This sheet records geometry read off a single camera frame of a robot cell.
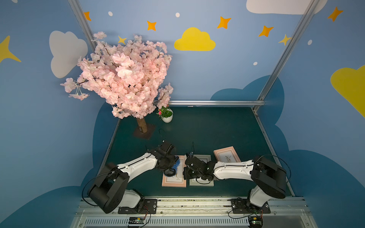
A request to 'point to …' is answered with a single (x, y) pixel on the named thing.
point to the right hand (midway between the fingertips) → (183, 172)
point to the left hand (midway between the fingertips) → (173, 162)
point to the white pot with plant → (165, 114)
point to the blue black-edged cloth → (171, 172)
